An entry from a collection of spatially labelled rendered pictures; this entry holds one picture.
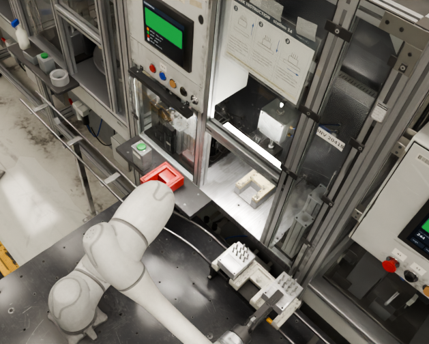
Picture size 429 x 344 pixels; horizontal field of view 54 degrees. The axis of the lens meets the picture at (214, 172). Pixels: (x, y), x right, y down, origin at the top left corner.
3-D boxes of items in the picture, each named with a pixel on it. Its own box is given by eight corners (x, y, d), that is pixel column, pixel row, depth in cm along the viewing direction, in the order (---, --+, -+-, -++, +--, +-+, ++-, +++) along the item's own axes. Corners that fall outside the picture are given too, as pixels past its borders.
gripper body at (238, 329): (243, 351, 148) (260, 332, 152) (245, 344, 141) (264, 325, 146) (228, 335, 151) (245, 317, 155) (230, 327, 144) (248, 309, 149)
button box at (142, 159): (132, 162, 200) (130, 145, 191) (145, 153, 204) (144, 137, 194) (142, 171, 197) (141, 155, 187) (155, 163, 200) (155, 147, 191)
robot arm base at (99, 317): (77, 357, 165) (74, 353, 161) (46, 316, 174) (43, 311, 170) (114, 325, 174) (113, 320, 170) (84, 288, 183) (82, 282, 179)
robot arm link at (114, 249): (131, 294, 111) (159, 254, 119) (89, 249, 103) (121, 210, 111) (104, 289, 120) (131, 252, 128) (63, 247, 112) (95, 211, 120)
